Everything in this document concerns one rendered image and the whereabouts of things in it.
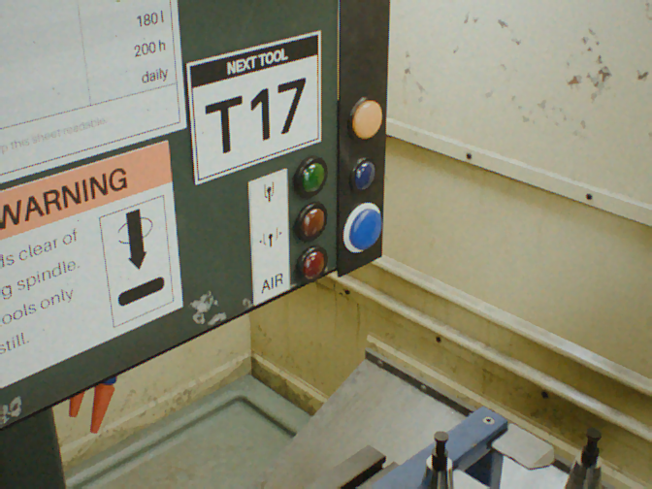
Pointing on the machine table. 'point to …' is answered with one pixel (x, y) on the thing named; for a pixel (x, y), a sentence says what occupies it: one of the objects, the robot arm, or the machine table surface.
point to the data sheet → (85, 79)
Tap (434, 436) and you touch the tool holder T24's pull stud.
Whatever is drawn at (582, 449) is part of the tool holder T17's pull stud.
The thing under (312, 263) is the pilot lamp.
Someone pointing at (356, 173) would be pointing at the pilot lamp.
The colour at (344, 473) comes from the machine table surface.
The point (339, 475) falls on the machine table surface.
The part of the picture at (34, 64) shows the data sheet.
